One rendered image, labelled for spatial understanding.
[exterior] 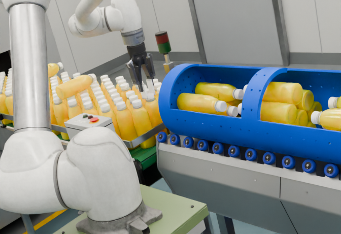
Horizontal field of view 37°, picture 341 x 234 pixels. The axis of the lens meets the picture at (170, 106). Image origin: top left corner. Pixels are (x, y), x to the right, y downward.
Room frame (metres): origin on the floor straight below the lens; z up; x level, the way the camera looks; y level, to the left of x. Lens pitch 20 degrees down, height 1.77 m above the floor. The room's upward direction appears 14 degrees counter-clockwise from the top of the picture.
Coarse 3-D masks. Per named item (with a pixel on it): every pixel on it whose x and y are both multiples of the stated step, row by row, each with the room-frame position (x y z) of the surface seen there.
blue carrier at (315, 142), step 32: (192, 64) 1.91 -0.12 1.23; (160, 96) 1.84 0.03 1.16; (256, 96) 1.52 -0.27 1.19; (320, 96) 1.62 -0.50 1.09; (192, 128) 1.73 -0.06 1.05; (224, 128) 1.60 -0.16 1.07; (256, 128) 1.49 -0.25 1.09; (288, 128) 1.40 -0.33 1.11; (320, 128) 1.59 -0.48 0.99; (320, 160) 1.39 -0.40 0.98
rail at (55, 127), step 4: (4, 116) 2.76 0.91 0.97; (8, 116) 2.72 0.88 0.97; (12, 116) 2.68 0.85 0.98; (52, 124) 2.37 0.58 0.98; (52, 128) 2.37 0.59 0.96; (56, 128) 2.34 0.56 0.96; (60, 128) 2.31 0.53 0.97; (64, 128) 2.28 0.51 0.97; (64, 132) 2.29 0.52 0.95; (124, 140) 1.94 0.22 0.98; (128, 144) 1.92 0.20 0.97
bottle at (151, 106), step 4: (148, 100) 2.05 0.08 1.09; (152, 100) 2.05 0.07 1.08; (156, 100) 2.07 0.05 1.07; (148, 104) 2.05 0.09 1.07; (152, 104) 2.04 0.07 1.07; (156, 104) 2.05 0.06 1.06; (148, 108) 2.04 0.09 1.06; (152, 108) 2.03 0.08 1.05; (156, 108) 2.04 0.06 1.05; (148, 112) 2.04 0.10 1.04; (152, 112) 2.03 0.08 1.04; (156, 112) 2.03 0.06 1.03; (152, 116) 2.03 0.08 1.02; (156, 116) 2.03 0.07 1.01; (152, 120) 2.03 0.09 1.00; (156, 120) 2.03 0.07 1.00; (160, 120) 2.04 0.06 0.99; (152, 124) 2.04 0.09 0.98; (156, 124) 2.03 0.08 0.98
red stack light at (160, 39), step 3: (156, 36) 2.50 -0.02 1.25; (159, 36) 2.48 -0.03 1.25; (162, 36) 2.48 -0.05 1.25; (165, 36) 2.49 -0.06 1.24; (156, 39) 2.50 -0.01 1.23; (159, 39) 2.48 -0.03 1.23; (162, 39) 2.48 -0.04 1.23; (165, 39) 2.48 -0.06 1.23; (168, 39) 2.50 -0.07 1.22; (159, 42) 2.49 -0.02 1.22; (162, 42) 2.48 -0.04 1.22; (165, 42) 2.48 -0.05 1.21
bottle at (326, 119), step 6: (336, 108) 1.38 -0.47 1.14; (318, 114) 1.41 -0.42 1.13; (324, 114) 1.38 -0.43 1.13; (330, 114) 1.36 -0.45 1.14; (336, 114) 1.35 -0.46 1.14; (318, 120) 1.40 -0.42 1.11; (324, 120) 1.37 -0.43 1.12; (330, 120) 1.35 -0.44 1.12; (336, 120) 1.34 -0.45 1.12; (324, 126) 1.37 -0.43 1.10; (330, 126) 1.35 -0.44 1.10; (336, 126) 1.34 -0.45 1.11
